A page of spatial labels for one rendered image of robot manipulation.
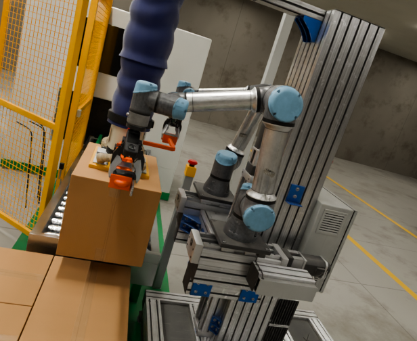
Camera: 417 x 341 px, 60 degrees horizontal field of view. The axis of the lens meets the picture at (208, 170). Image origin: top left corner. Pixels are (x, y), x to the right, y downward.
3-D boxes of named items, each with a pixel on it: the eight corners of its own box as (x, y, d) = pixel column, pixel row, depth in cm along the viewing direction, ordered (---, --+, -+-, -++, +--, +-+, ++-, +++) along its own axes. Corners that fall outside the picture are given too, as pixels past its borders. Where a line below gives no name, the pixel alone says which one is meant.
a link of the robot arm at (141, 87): (159, 86, 121) (134, 78, 120) (151, 118, 124) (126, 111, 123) (161, 85, 128) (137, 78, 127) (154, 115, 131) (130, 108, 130)
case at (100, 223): (76, 203, 222) (89, 141, 212) (141, 215, 232) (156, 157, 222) (55, 254, 166) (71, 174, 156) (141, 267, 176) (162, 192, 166)
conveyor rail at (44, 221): (85, 151, 411) (89, 135, 406) (91, 152, 413) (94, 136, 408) (24, 264, 195) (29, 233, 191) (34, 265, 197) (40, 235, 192)
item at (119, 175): (109, 178, 134) (112, 166, 133) (129, 183, 136) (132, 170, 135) (107, 187, 127) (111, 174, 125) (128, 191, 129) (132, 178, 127)
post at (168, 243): (151, 283, 282) (186, 163, 256) (160, 284, 283) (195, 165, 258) (151, 288, 275) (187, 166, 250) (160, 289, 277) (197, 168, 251)
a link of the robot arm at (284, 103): (265, 221, 149) (297, 87, 134) (272, 238, 134) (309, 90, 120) (236, 216, 147) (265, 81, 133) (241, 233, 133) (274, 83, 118)
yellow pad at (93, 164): (95, 149, 202) (97, 140, 201) (113, 153, 205) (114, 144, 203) (87, 167, 170) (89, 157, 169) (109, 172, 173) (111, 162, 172)
